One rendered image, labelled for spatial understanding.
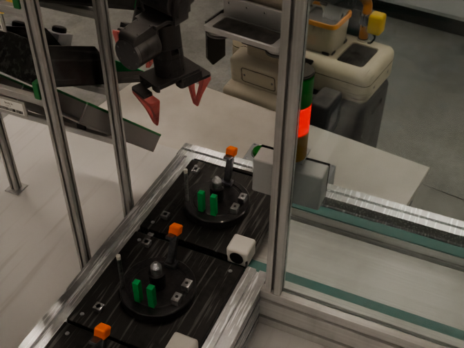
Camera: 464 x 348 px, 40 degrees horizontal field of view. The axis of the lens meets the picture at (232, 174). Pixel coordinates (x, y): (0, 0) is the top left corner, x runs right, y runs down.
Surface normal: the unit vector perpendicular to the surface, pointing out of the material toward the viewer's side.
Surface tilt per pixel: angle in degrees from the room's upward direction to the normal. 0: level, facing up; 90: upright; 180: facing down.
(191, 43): 0
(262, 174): 90
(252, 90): 8
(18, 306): 0
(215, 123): 0
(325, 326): 90
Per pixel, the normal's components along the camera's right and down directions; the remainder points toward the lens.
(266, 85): -0.54, 0.65
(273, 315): -0.40, 0.59
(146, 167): 0.00, -0.76
